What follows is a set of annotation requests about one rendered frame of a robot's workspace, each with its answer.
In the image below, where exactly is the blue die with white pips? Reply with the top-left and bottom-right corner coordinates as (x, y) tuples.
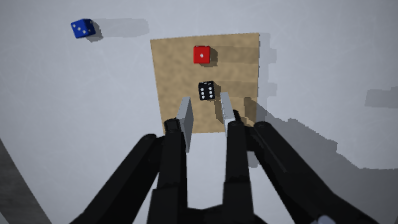
(71, 19), (96, 38)

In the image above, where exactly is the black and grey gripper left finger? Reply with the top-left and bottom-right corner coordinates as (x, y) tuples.
(69, 96), (194, 224)

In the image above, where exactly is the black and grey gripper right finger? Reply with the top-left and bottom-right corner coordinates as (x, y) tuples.
(220, 92), (379, 224)

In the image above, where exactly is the tan flat mat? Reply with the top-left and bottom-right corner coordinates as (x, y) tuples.
(150, 33), (259, 134)

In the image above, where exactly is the red die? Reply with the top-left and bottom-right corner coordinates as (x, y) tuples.
(194, 46), (210, 64)

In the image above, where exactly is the black die with white pips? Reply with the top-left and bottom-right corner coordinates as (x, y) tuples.
(198, 81), (215, 100)

